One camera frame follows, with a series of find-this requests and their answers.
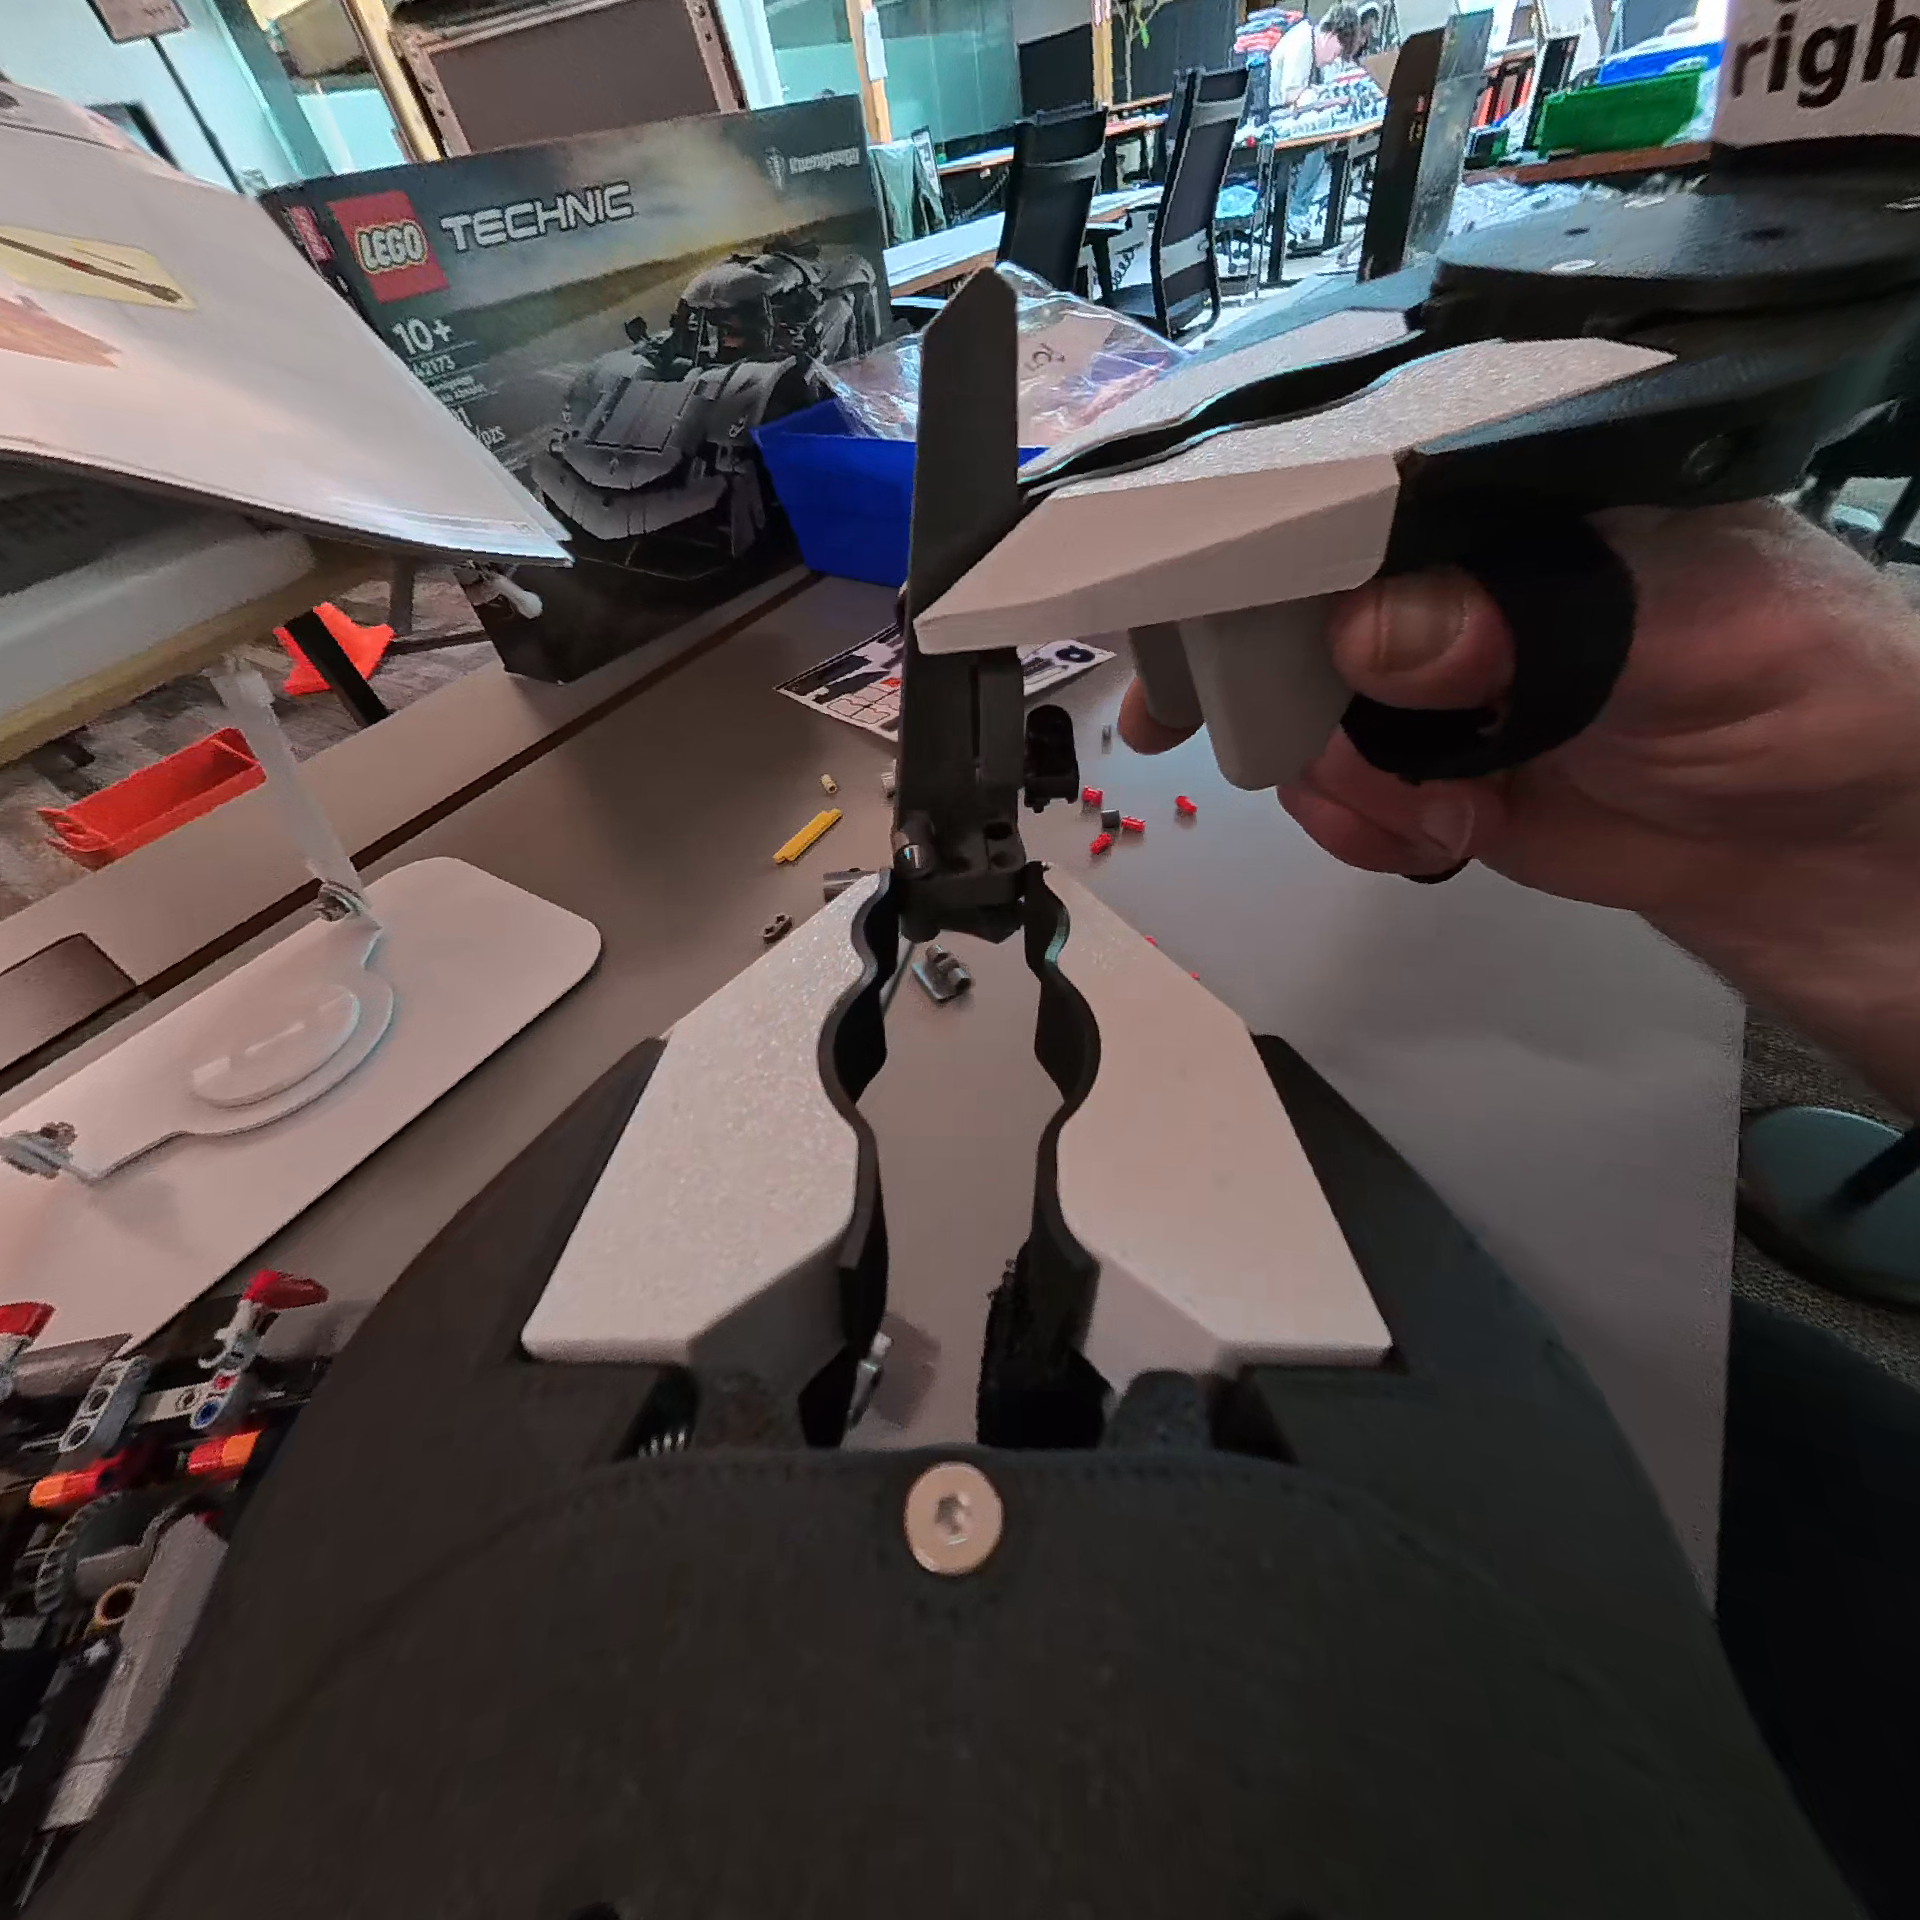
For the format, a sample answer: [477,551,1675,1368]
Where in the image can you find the lego instruction booklet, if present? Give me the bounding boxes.
[0,120,576,570]

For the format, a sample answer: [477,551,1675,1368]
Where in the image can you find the wooden-top desk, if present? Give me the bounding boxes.
[1462,139,1717,194]

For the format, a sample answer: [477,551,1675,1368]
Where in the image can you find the sticker sheet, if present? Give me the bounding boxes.
[774,630,1116,739]

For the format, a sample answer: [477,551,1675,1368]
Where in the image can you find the clear plastic bags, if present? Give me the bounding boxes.
[824,263,1202,452]

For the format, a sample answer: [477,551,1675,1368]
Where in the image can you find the black office chair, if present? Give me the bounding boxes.
[996,109,1111,302]
[1116,67,1255,340]

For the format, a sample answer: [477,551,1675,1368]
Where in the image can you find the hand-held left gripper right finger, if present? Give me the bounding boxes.
[979,866,1395,1447]

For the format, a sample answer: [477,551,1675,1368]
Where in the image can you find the orange traffic cone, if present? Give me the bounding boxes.
[274,603,397,700]

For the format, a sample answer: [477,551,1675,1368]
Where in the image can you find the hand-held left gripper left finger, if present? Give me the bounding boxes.
[522,870,895,1447]

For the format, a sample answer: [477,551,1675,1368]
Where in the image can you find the dark brown case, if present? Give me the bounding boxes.
[393,0,751,160]

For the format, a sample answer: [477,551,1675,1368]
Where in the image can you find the white book stand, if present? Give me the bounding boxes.
[0,511,606,1353]

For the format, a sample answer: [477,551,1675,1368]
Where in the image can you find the grey wedge lego assembly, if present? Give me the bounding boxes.
[889,267,1052,944]

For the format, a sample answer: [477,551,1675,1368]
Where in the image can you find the blue plastic bin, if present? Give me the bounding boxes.
[751,393,1052,588]

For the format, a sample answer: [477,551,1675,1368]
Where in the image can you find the green plastic bin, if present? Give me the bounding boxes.
[1537,67,1712,157]

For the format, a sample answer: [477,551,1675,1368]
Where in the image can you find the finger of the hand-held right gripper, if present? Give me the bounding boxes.
[1020,307,1430,487]
[912,337,1680,793]

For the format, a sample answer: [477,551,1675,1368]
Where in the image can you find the orange plastic tray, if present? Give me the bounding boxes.
[37,726,270,872]

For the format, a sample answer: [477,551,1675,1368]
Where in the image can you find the dark round floor base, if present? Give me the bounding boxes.
[1741,1107,1920,1311]

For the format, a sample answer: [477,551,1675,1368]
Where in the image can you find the partly built lego model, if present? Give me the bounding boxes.
[0,1273,333,1909]

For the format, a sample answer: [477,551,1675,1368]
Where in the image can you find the person's right hand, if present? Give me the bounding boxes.
[1116,498,1920,1112]

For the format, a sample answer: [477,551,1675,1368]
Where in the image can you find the lego set box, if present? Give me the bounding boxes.
[259,93,903,684]

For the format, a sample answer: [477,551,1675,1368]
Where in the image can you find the dark upright box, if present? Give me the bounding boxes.
[1357,13,1495,280]

